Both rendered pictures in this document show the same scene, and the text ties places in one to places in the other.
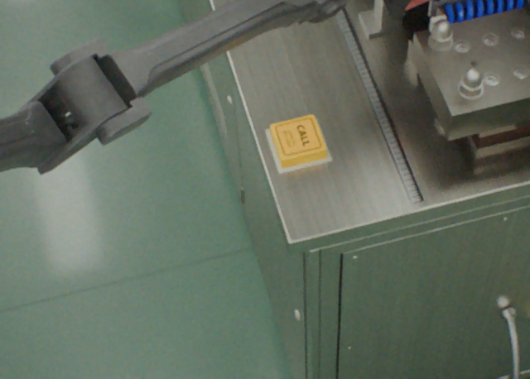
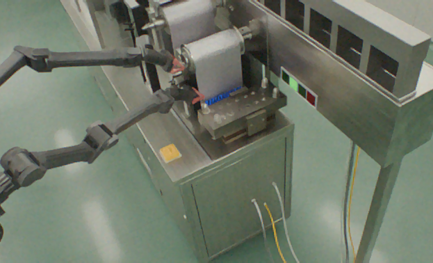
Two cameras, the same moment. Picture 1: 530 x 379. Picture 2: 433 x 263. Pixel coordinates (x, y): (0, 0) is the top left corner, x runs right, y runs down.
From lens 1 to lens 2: 43 cm
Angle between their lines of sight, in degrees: 14
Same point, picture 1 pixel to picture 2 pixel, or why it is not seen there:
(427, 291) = (224, 195)
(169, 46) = (120, 119)
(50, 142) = (90, 151)
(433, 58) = (204, 115)
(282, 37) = (158, 125)
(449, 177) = (219, 152)
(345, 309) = (199, 206)
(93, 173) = (110, 202)
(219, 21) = (134, 110)
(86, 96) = (98, 135)
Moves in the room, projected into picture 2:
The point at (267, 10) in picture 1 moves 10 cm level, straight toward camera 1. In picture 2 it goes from (148, 106) to (152, 121)
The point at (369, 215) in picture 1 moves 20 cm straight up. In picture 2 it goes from (196, 168) to (190, 136)
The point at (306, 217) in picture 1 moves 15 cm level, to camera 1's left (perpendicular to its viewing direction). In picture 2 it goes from (176, 173) to (144, 183)
